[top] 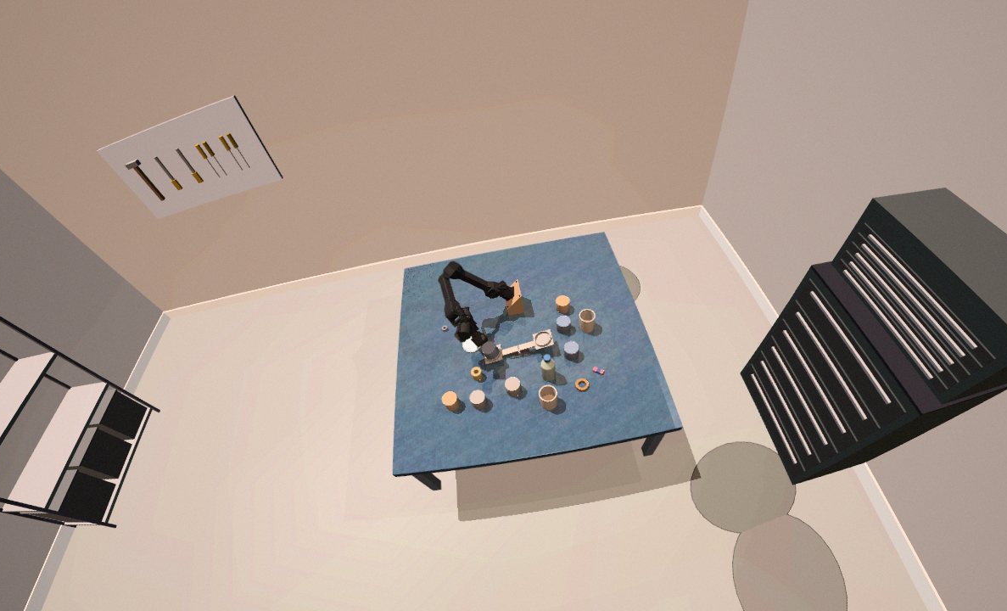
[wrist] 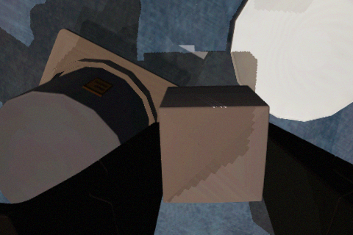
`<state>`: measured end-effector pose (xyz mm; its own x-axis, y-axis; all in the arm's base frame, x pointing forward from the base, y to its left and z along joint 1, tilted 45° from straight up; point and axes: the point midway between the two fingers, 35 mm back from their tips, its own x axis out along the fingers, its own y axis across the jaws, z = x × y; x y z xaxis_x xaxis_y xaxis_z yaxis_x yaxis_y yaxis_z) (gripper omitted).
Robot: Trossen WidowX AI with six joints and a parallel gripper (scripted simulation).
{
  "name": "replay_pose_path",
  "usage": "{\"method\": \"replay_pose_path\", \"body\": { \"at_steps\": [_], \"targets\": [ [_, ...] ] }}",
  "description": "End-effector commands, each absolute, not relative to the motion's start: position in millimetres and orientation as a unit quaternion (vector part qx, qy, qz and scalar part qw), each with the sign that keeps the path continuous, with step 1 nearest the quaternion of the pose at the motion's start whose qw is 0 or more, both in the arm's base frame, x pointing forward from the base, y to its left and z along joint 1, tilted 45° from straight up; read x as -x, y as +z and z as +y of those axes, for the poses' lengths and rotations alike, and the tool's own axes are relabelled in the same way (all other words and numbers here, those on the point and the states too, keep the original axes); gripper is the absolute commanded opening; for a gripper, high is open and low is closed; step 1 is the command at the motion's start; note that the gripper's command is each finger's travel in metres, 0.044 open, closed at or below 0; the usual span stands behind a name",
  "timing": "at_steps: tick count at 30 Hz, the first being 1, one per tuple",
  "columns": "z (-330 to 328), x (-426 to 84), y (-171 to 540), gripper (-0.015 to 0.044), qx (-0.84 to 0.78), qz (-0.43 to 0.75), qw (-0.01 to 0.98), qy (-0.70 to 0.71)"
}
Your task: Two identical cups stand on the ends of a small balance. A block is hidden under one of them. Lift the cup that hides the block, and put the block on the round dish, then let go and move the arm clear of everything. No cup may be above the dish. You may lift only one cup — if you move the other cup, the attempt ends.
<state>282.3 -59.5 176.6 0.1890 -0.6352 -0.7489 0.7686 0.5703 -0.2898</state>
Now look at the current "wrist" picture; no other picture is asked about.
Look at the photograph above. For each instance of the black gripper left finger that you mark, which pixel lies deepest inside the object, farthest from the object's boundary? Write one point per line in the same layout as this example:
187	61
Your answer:
120	194

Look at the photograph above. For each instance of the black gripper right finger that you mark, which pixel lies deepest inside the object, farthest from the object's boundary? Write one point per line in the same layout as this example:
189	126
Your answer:
307	190

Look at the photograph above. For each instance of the brown cube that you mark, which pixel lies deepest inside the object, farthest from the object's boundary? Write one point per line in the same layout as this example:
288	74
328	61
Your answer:
213	144

